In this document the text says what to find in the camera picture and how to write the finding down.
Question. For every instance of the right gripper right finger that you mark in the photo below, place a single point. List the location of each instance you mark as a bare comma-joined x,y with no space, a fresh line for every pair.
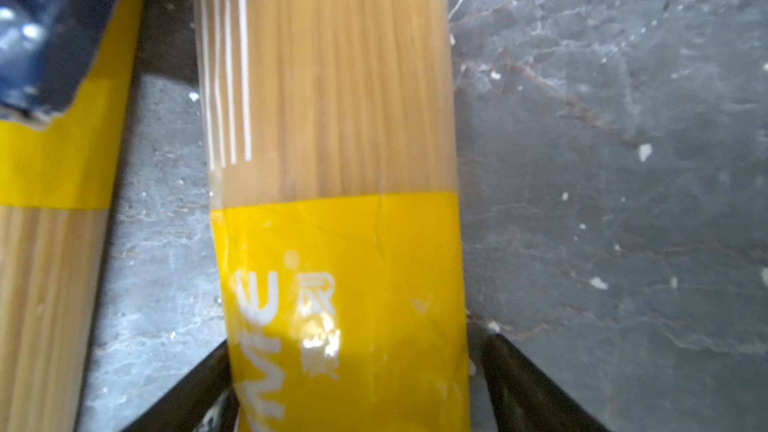
524,398

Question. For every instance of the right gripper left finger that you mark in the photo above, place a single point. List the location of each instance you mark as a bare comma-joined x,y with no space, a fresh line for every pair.
203,400

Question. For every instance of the yellow spaghetti pack white lettering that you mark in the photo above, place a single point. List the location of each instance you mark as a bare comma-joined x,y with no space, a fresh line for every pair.
331,155

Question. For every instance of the blue Barilla pasta bag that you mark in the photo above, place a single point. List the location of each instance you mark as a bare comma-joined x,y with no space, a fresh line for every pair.
47,50

